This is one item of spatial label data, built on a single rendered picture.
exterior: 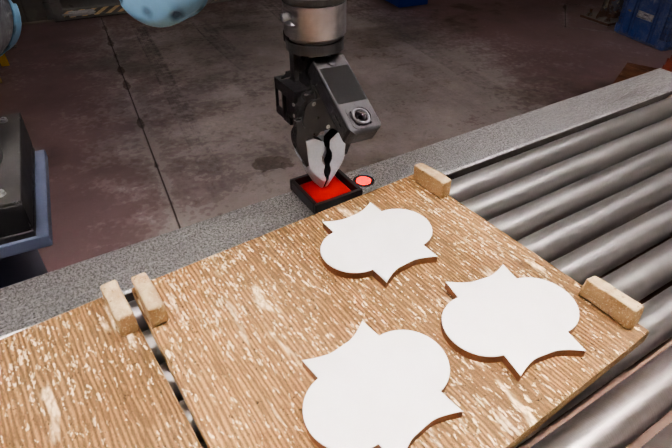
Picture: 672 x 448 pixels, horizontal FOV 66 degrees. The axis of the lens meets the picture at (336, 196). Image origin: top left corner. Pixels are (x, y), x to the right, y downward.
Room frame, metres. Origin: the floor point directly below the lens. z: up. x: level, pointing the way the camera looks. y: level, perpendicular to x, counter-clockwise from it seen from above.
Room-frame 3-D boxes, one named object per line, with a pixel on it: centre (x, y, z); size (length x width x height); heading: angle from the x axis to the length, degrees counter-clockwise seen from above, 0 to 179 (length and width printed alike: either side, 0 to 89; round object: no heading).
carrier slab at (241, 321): (0.37, -0.04, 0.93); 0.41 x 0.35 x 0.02; 124
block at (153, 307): (0.37, 0.19, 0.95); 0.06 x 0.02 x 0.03; 34
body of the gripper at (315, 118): (0.63, 0.03, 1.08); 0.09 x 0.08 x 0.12; 31
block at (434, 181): (0.59, -0.13, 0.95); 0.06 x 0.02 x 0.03; 34
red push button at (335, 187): (0.61, 0.01, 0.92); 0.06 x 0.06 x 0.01; 31
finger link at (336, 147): (0.64, 0.01, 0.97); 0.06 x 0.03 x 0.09; 31
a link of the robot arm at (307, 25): (0.63, 0.03, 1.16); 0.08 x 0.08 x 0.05
